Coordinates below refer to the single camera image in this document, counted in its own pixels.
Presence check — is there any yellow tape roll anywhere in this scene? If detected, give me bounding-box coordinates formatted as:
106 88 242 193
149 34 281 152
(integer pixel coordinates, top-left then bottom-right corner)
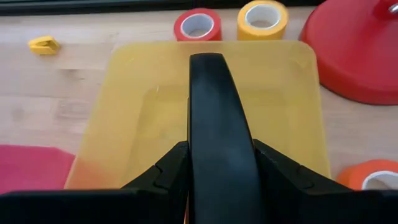
236 0 289 41

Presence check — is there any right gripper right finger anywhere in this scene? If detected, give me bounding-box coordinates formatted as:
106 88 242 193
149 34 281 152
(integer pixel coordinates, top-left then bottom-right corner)
253 138 398 224

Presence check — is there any pink translucent plastic bin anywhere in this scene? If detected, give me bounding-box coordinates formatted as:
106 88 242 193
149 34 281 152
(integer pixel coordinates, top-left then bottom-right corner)
0 144 76 195

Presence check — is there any yellow translucent plastic bin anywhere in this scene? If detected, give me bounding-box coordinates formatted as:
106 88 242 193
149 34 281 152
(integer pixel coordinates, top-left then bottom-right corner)
63 39 331 190

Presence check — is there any red tape roll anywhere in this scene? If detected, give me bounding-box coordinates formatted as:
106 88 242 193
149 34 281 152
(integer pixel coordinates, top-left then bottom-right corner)
173 7 223 42

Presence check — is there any red desk lamp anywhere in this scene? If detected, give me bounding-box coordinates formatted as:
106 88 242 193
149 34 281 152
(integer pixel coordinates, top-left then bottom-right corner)
298 0 398 106

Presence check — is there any yellow staple remover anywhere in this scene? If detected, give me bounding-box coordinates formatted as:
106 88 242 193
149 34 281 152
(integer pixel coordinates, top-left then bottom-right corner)
27 35 61 56

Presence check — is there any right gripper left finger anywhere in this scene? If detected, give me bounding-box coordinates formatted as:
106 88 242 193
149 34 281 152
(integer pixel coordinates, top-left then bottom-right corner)
0 141 190 224

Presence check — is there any orange tape roll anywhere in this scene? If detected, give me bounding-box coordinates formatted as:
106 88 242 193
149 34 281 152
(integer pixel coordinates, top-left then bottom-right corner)
335 159 398 191

